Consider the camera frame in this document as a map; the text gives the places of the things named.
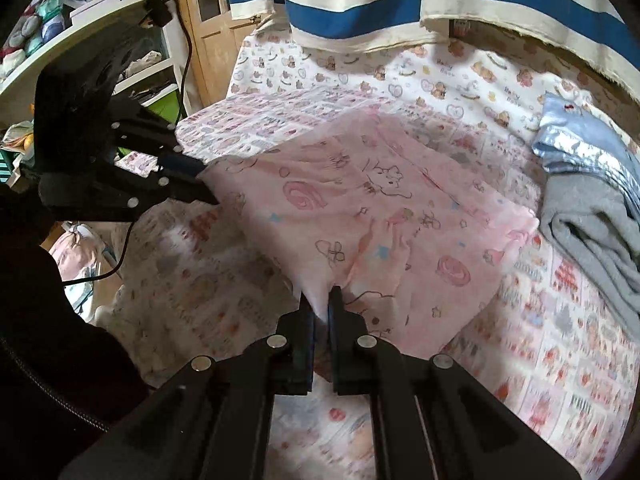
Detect light blue blanket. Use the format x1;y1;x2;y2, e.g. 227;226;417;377
531;91;640;197

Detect orange blue striped towel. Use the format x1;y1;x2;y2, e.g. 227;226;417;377
225;0;640;87

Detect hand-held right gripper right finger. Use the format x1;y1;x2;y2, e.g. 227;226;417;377
327;286;582;480

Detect pink cloth bundle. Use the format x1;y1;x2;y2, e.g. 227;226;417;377
49;224;109;322

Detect white shelf unit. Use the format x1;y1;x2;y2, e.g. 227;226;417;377
0;0;188;131

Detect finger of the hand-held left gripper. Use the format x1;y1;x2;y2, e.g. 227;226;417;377
107;169;221;217
112;101;207;174

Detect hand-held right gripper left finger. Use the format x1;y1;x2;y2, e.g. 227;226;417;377
59;293;316;480

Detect white bear print bedsheet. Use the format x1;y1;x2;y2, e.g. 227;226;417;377
227;22;621;161

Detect black cable with plug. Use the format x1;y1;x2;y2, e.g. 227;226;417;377
141;0;197;121

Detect wooden door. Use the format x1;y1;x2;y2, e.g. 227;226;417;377
172;0;266;111

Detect grey cloth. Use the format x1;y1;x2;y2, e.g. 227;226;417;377
539;170;640;327

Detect pile of rolled cloths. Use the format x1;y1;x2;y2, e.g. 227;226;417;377
0;0;74;68

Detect pink printed pants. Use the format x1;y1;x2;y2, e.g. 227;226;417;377
197;107;542;357

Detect beige bear print cloth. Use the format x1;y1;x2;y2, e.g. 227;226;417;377
447;16;640;126

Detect person's left forearm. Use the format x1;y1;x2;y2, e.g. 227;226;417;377
0;180;152;480

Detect green storage bin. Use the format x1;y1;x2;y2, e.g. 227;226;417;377
145;85;181;126

